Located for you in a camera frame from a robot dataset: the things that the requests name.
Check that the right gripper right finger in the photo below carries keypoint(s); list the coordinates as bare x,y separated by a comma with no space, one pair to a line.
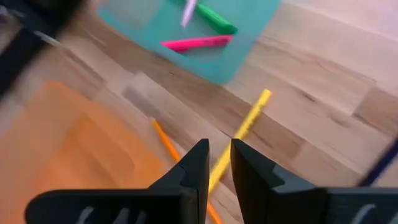
280,202

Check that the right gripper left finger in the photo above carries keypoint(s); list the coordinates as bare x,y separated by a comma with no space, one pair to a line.
155,205

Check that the orange pencil with eraser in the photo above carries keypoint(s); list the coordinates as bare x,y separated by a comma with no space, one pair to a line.
166,140

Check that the yellow pencil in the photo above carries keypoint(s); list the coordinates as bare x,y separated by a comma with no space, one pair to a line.
248,124

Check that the black pen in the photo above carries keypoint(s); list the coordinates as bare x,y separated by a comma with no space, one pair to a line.
382,161

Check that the magenta pink pen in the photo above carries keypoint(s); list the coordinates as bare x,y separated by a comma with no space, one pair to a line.
196,43

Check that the green pen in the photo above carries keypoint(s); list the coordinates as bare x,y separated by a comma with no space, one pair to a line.
217,21

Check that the pale pink pen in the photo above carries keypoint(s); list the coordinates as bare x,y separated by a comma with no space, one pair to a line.
188,12

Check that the orange translucent plastic bin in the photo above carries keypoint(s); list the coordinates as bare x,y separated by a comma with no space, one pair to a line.
62,149

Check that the green translucent plastic bin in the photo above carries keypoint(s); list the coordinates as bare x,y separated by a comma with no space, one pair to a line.
140,25

